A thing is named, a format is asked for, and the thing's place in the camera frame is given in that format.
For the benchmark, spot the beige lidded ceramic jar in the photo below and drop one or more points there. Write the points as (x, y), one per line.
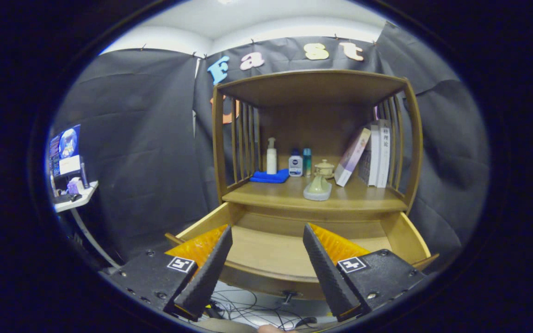
(325, 167)

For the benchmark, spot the small purple box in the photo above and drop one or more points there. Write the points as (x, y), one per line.
(74, 186)

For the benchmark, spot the computer monitor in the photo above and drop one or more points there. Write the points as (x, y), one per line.
(65, 150)

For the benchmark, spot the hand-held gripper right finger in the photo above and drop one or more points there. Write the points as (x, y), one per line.
(326, 273)

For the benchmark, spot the pale green ceramic holder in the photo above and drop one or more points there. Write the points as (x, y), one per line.
(318, 187)

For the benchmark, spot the black backdrop cloth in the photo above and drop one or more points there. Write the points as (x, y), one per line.
(146, 138)

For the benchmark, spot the purple and white book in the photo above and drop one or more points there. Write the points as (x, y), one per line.
(352, 157)

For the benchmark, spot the slim teal bottle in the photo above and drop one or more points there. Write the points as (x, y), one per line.
(307, 162)

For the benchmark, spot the white pump bottle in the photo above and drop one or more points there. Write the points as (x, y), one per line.
(271, 159)

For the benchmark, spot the wooden drawer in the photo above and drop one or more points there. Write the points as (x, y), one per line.
(266, 249)

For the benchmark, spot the folded blue cloth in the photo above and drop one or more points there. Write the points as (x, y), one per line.
(270, 176)

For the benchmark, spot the wooden countertop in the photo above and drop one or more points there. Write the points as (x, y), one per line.
(271, 194)

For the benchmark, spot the white desk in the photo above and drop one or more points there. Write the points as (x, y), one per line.
(86, 193)

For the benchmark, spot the black keyboard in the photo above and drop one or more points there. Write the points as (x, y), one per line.
(62, 199)

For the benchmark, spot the wooden cabinet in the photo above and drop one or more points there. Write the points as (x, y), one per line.
(312, 125)

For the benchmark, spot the white bottle with blue cap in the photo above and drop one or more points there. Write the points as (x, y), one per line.
(295, 165)

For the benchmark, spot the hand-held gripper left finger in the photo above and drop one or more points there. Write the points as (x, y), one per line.
(206, 273)

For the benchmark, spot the slim black upright device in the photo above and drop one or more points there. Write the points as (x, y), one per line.
(84, 175)

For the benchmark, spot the plain white book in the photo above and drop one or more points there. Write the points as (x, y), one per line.
(373, 157)

